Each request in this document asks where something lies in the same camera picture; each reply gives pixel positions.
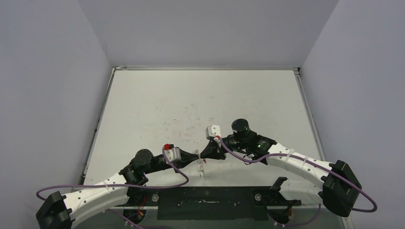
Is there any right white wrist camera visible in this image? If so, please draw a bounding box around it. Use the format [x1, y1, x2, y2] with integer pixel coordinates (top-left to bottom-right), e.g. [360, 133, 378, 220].
[205, 125, 222, 148]

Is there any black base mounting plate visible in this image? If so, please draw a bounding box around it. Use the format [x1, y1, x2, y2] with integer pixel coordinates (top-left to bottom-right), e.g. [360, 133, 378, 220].
[123, 186, 301, 221]

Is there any large metal keyring plate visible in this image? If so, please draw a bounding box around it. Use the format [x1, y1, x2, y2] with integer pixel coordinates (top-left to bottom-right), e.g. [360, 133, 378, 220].
[193, 149, 206, 180]

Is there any aluminium frame rail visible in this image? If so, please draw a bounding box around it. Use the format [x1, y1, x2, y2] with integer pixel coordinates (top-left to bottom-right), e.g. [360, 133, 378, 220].
[341, 212, 354, 229]

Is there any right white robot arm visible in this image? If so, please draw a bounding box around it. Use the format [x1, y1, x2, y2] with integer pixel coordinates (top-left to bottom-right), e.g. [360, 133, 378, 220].
[201, 119, 362, 217]

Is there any purple cable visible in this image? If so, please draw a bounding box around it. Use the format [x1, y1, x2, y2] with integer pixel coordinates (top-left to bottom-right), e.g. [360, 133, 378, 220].
[35, 146, 190, 229]
[216, 137, 378, 228]

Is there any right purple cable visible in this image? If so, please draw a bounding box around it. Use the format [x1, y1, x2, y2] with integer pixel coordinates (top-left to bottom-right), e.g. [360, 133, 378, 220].
[216, 137, 378, 228]

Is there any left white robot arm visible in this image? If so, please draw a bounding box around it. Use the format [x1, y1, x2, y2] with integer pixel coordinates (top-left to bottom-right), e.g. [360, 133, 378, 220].
[36, 144, 199, 229]

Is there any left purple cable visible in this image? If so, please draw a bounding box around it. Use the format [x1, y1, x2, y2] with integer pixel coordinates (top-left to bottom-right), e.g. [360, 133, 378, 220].
[35, 146, 190, 229]

